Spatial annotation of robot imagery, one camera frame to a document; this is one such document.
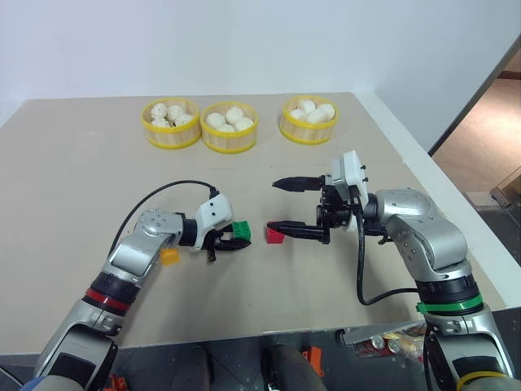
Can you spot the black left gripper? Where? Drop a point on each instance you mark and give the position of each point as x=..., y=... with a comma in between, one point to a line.
x=211, y=241

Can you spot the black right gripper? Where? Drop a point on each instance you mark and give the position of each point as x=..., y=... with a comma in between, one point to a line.
x=335, y=205

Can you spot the green toy brick cube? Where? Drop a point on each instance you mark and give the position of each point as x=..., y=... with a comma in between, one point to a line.
x=242, y=230

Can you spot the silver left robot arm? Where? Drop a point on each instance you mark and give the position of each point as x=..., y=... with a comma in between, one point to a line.
x=134, y=250

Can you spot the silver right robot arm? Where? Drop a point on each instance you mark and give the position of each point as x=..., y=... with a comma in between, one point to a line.
x=431, y=240

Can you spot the red toy brick cube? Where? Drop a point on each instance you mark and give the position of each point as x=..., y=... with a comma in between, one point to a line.
x=274, y=237

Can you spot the yellow toy brick cube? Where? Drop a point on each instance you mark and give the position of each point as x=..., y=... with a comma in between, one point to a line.
x=170, y=257

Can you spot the yellow rimmed wooden steamer basket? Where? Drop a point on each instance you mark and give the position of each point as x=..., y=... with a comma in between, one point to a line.
x=305, y=132
x=228, y=142
x=171, y=136

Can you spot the white smooth steamed bun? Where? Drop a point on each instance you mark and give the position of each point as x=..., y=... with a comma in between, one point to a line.
x=306, y=105
x=316, y=117
x=298, y=115
x=327, y=111

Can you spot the white round steamed bun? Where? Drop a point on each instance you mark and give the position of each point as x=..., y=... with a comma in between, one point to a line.
x=235, y=115
x=226, y=128
x=244, y=124
x=215, y=119

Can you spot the white speckled steamed bun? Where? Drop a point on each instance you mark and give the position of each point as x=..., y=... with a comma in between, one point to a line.
x=158, y=110
x=160, y=122
x=184, y=119
x=175, y=112

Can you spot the dark rounded shape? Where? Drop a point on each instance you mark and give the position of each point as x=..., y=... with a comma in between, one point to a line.
x=291, y=368

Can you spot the orange plastic part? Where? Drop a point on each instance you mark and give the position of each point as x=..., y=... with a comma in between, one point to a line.
x=314, y=360
x=117, y=383

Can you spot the red drink cans pack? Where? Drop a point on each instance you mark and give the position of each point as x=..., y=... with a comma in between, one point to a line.
x=380, y=346

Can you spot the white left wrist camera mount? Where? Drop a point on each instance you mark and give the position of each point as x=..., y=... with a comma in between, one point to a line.
x=213, y=212

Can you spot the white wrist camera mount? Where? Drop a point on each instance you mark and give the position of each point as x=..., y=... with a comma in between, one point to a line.
x=352, y=171
x=213, y=212

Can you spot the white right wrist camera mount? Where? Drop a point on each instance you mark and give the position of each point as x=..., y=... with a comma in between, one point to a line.
x=352, y=171

